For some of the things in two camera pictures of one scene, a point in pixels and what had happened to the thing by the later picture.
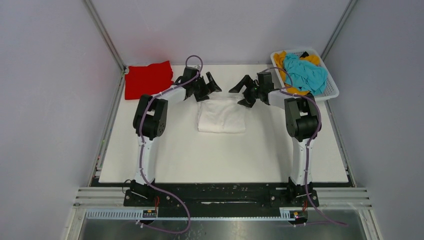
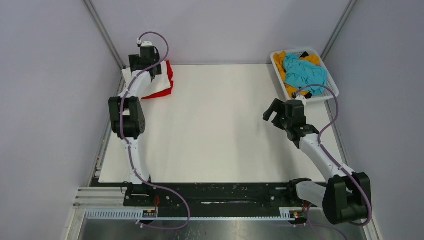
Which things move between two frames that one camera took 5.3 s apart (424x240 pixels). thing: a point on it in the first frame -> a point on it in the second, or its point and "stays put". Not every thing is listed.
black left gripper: (202, 95) -> (134, 60)
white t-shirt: (224, 115) -> (143, 85)
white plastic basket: (330, 89) stays put
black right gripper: (247, 81) -> (280, 107)
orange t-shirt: (279, 58) stays put
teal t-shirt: (306, 75) stays put
